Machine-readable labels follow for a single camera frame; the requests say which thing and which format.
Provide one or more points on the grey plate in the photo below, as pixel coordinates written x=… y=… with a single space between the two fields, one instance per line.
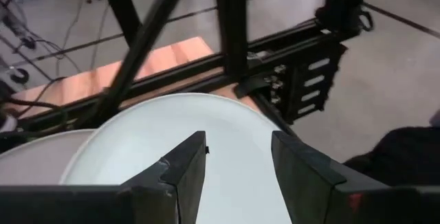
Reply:
x=34 y=162

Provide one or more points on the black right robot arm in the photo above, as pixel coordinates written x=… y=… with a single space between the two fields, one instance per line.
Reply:
x=338 y=7

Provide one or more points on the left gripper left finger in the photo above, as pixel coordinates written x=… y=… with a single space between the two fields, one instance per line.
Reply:
x=172 y=189

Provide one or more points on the light blue plate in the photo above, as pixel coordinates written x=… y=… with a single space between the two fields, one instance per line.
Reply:
x=223 y=121

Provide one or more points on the black metal table frame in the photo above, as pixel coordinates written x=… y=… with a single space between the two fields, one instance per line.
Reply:
x=230 y=28

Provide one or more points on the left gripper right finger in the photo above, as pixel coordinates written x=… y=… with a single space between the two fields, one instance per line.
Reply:
x=302 y=182

